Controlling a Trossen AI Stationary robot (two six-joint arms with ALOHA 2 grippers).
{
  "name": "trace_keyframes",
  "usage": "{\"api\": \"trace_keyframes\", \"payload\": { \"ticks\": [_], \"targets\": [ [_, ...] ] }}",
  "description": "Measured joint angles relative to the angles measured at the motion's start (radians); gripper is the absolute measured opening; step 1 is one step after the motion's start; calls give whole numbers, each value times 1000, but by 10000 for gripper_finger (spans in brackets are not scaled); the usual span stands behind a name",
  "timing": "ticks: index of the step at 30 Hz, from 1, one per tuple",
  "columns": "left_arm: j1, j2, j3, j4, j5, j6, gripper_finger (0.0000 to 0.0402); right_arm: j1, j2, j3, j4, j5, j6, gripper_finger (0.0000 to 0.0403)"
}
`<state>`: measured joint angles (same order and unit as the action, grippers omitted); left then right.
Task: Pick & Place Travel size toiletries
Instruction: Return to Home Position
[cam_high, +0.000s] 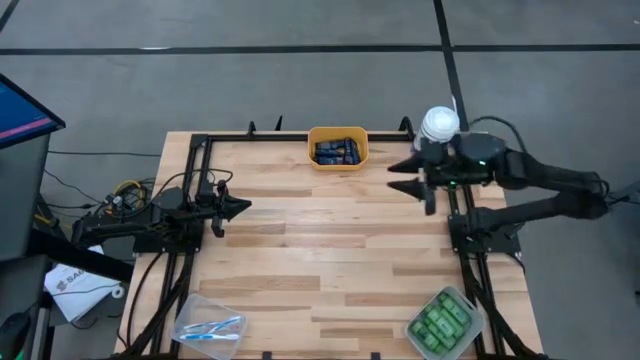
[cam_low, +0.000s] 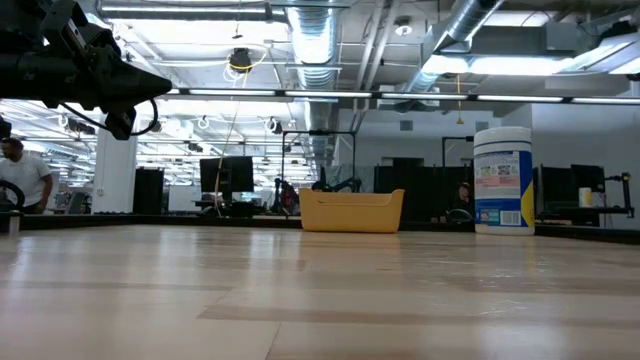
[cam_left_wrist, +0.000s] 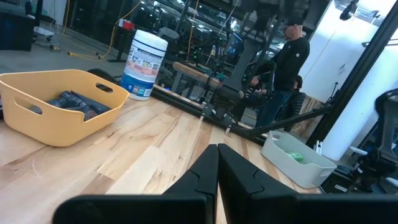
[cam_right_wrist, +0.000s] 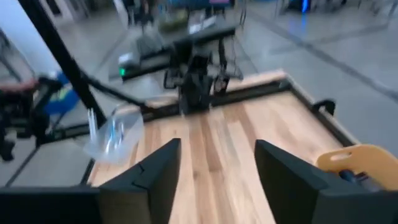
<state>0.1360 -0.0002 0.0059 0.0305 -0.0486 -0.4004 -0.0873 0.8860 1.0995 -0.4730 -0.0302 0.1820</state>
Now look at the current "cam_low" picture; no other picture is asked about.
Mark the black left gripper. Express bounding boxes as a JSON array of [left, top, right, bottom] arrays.
[[19, 0, 174, 117]]

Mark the white pillar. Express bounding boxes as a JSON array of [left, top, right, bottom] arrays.
[[91, 114, 139, 215]]

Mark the black cabinet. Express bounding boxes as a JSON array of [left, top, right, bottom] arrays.
[[132, 166, 166, 215]]

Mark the black ceiling-hung device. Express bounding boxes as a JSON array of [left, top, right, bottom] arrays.
[[228, 47, 253, 75]]

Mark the person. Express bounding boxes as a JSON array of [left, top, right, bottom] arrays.
[[272, 177, 302, 217], [0, 136, 55, 215], [452, 181, 475, 221]]

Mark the black computer monitor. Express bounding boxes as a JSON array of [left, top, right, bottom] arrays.
[[199, 155, 255, 194], [571, 163, 607, 195], [533, 165, 574, 205]]

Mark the black wheel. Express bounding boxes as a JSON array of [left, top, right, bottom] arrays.
[[0, 179, 24, 214]]

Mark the yellow plastic bin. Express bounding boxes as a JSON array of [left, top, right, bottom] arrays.
[[298, 187, 406, 235]]

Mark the black partition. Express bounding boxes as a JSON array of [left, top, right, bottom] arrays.
[[373, 163, 475, 222]]

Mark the black arched table clamp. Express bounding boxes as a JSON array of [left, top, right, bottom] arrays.
[[444, 207, 475, 224]]

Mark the white wipes canister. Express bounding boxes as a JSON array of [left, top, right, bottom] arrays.
[[472, 125, 536, 237]]

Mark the bright ceiling light panel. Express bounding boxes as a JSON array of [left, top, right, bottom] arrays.
[[424, 34, 640, 77]]

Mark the black work table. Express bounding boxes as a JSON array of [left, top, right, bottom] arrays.
[[533, 204, 636, 227]]

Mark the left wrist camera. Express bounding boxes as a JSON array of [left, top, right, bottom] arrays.
[[103, 105, 137, 142]]

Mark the ceiling light rail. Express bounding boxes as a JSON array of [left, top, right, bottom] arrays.
[[164, 83, 640, 106]]

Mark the black aluminium table frame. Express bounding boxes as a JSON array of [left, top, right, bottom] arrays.
[[0, 212, 640, 246]]

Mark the black pipe frame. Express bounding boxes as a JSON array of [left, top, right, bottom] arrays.
[[441, 134, 475, 169], [281, 128, 357, 191]]

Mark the silver spiral duct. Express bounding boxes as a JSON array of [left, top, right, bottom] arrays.
[[284, 0, 346, 166], [394, 0, 506, 109]]

